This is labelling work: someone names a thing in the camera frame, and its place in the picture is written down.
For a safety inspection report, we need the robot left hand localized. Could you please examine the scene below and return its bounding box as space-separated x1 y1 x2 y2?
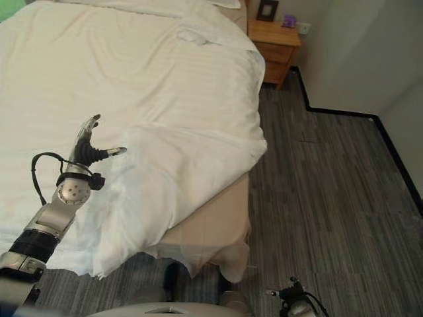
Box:
70 114 128 167

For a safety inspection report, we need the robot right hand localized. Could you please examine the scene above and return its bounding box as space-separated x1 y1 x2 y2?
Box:
266 276 307 302

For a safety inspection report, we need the white duvet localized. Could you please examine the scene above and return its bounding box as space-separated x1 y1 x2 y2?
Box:
0 0 268 279

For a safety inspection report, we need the beige bed base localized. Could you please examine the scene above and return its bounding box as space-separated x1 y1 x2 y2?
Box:
157 171 251 283

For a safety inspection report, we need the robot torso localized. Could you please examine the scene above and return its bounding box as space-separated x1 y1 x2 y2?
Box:
89 299 219 317

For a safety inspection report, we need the green object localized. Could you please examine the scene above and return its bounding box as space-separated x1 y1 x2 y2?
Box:
0 0 27 22

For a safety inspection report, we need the white pillow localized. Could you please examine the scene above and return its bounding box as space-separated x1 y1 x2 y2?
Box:
132 0 243 19

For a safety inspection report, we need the wooden nightstand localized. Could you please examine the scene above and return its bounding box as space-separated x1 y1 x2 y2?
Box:
247 17 302 90

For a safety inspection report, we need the purple small object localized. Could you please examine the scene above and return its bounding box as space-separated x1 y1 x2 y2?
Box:
280 13 298 28

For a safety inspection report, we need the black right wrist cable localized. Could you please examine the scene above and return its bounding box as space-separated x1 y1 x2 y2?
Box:
302 290 330 317

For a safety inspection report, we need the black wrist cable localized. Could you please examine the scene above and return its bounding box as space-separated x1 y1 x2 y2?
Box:
302 290 330 317
30 152 72 206

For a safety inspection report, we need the dark picture frame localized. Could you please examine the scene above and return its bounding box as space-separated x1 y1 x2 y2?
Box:
257 0 279 22

